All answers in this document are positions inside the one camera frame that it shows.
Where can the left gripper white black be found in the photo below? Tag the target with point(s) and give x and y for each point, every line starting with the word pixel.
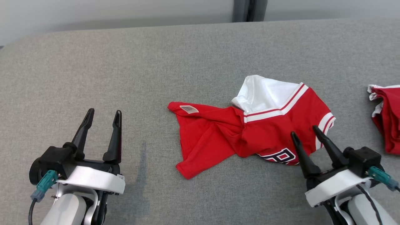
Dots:
pixel 93 181

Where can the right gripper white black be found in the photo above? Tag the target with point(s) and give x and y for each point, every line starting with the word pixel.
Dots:
pixel 331 187

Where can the red basketball jersey white trim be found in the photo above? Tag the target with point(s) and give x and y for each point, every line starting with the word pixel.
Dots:
pixel 390 118
pixel 218 134

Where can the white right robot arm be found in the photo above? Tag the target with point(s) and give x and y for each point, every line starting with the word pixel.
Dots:
pixel 359 212

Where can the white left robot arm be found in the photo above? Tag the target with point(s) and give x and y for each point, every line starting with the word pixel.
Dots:
pixel 67 209

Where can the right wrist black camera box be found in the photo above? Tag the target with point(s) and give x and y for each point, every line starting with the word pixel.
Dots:
pixel 362 159

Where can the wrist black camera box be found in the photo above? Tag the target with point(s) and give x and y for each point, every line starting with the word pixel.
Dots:
pixel 53 159
pixel 362 159

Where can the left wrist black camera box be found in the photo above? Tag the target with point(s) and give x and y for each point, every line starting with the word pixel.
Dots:
pixel 53 159

